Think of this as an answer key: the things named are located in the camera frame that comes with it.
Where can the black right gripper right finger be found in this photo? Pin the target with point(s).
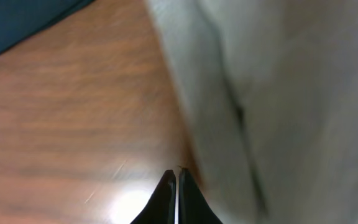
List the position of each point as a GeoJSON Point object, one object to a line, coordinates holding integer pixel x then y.
{"type": "Point", "coordinates": [193, 208]}

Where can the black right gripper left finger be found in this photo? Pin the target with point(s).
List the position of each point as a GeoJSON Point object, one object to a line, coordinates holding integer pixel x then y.
{"type": "Point", "coordinates": [160, 209]}

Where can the black leggings red waistband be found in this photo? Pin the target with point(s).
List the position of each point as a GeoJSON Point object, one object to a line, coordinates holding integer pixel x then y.
{"type": "Point", "coordinates": [20, 19]}

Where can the grey folded trousers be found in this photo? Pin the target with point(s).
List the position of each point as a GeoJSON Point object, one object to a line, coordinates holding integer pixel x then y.
{"type": "Point", "coordinates": [269, 92]}

